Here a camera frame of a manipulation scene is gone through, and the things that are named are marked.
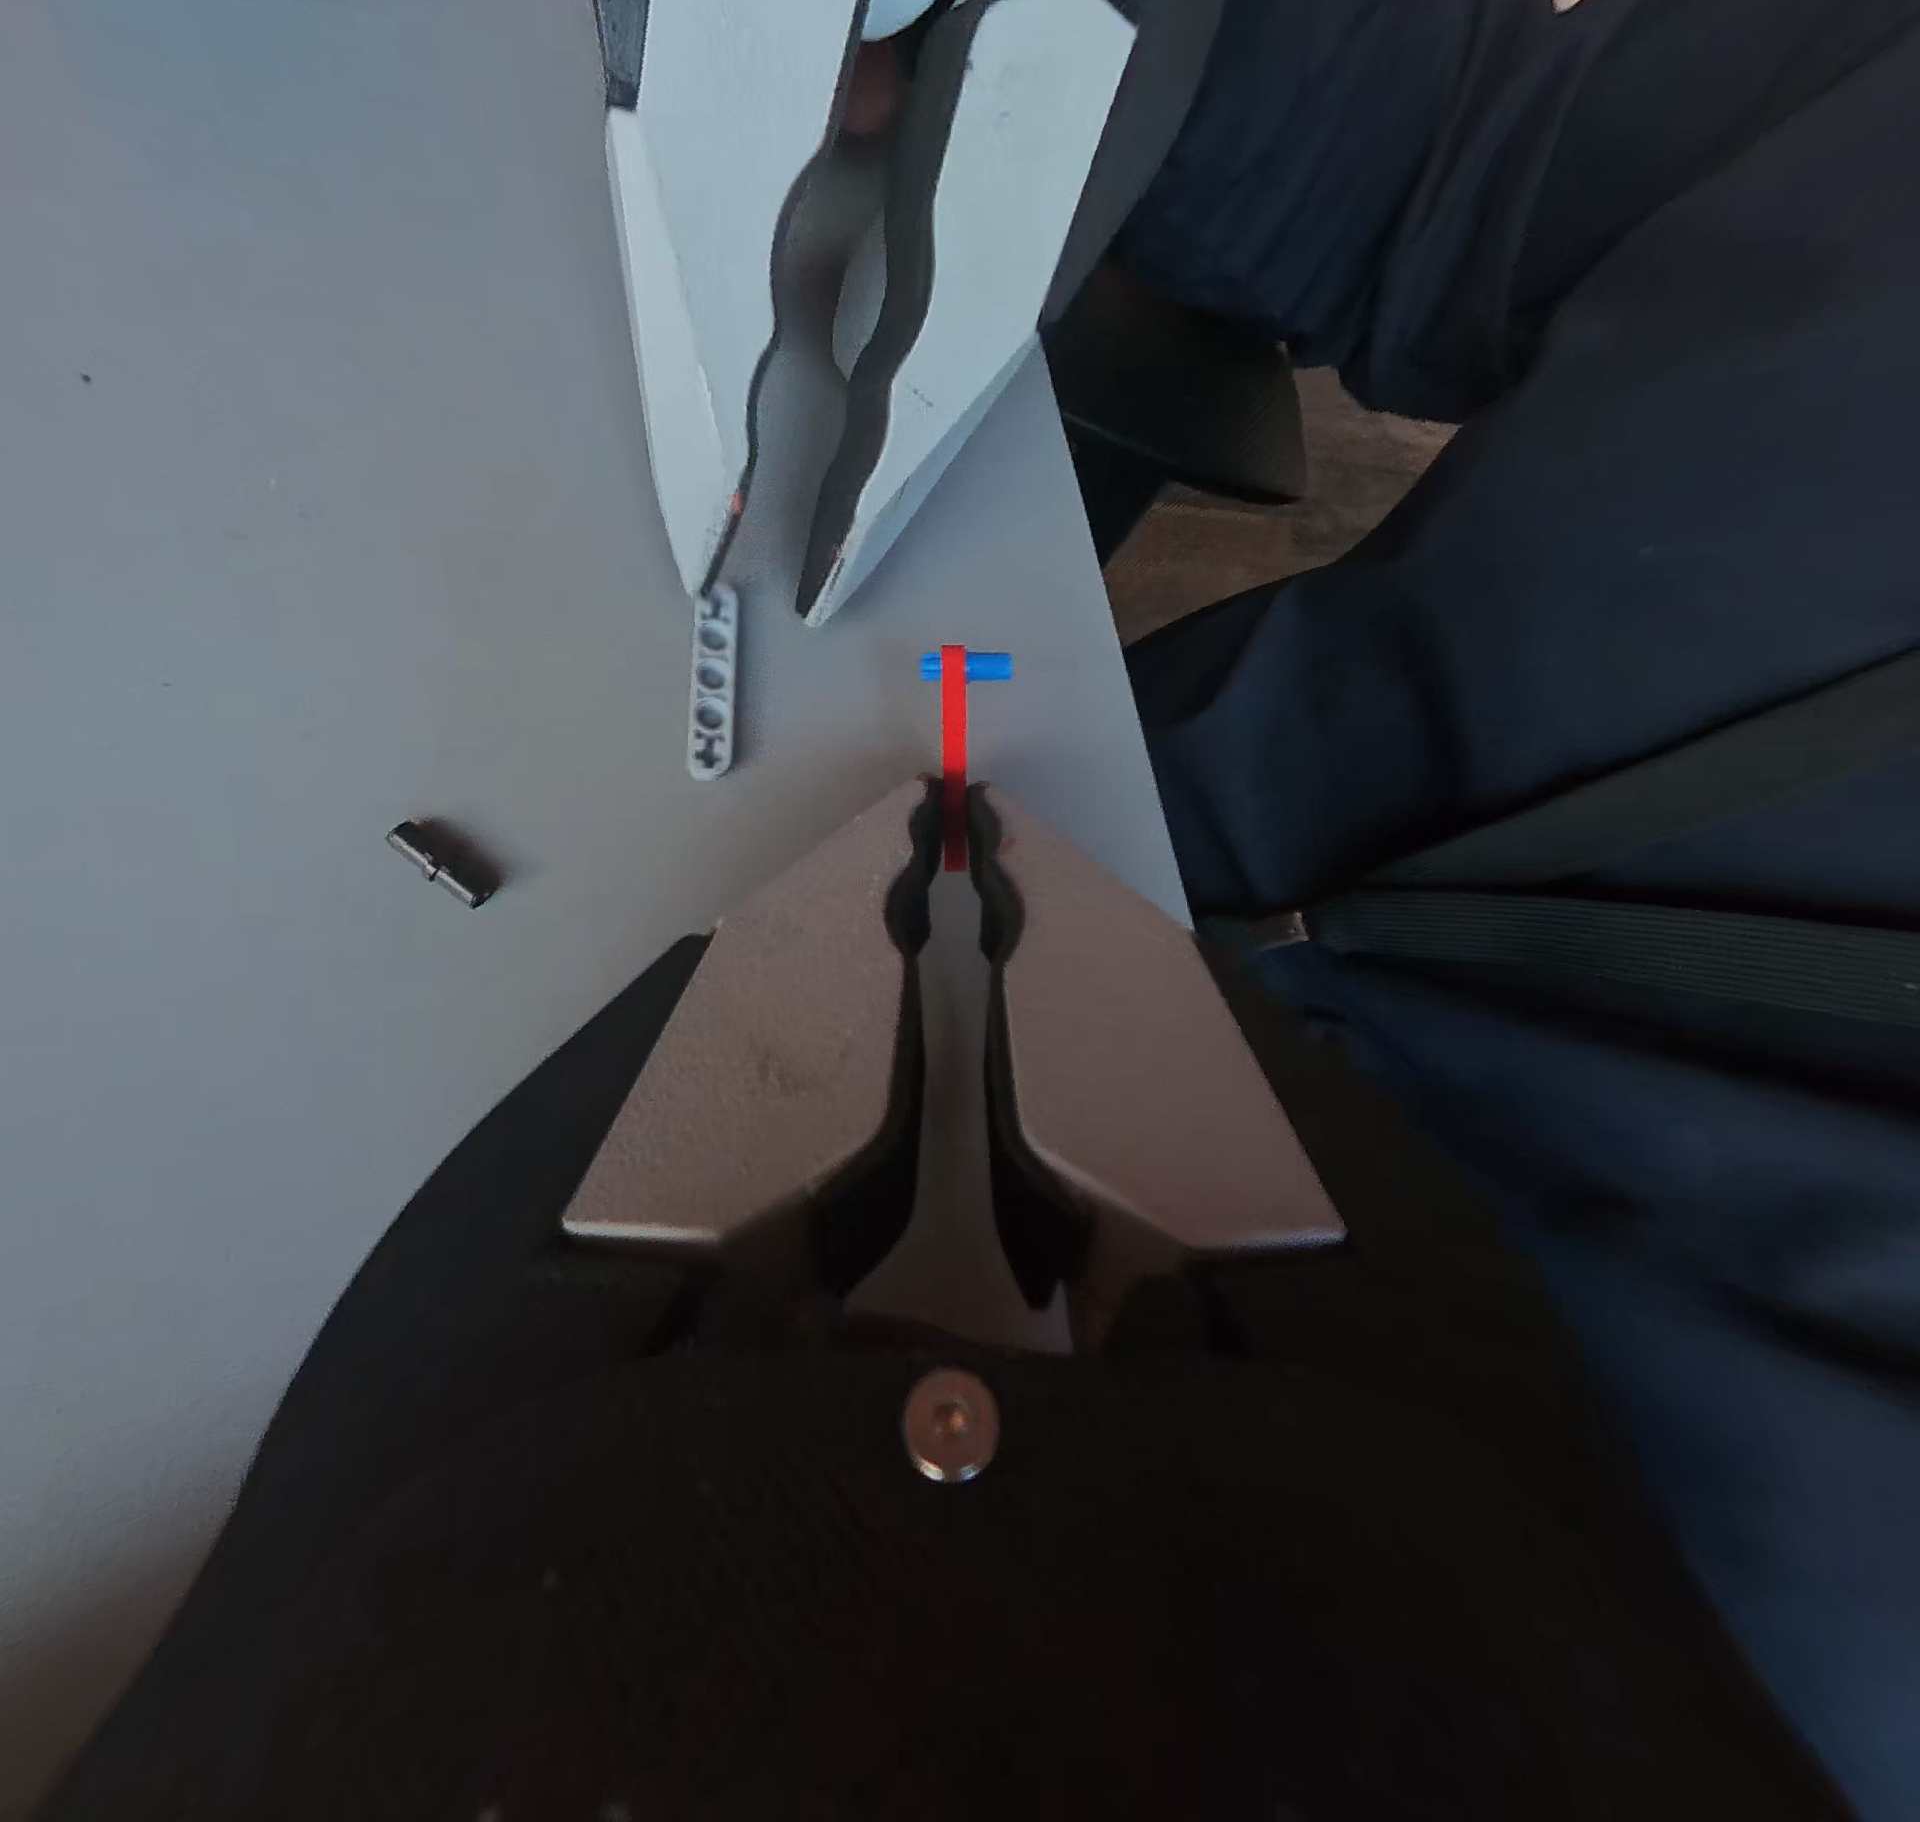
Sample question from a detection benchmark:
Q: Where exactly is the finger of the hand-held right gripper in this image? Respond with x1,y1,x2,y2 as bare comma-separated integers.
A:
576,0,878,597
793,0,1140,629

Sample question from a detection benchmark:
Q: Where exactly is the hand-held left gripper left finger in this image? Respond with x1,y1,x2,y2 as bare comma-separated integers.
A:
560,775,929,1299

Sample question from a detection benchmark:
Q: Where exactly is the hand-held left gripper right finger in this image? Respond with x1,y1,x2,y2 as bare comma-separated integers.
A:
965,780,1349,1309

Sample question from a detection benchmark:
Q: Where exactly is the red lego beam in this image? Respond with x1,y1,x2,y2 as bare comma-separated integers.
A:
939,643,975,873

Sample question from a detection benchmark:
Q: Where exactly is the grey lego beam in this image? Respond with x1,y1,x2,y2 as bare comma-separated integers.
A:
686,583,744,783

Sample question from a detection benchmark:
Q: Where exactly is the black lego pin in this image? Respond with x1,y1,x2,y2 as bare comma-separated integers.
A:
385,821,504,910

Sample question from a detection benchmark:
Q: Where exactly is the person's right hand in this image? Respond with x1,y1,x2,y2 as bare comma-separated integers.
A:
837,34,909,150

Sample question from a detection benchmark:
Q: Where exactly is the black chair seat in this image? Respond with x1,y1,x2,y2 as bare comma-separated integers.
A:
1042,261,1308,569

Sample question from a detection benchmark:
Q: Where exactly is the person in dark clothes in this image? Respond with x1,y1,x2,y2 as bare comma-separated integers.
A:
1124,157,1920,1822

